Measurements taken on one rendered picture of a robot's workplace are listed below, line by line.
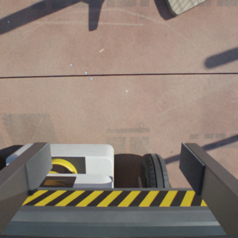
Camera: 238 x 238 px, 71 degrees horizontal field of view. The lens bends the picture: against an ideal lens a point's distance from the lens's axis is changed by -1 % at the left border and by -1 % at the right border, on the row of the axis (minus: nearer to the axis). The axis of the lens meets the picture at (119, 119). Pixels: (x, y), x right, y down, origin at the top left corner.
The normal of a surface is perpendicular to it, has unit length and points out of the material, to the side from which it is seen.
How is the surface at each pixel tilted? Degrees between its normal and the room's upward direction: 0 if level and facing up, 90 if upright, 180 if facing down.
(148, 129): 0
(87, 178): 90
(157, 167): 64
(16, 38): 0
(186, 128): 0
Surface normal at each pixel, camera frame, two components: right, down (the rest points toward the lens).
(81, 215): 0.00, 0.25
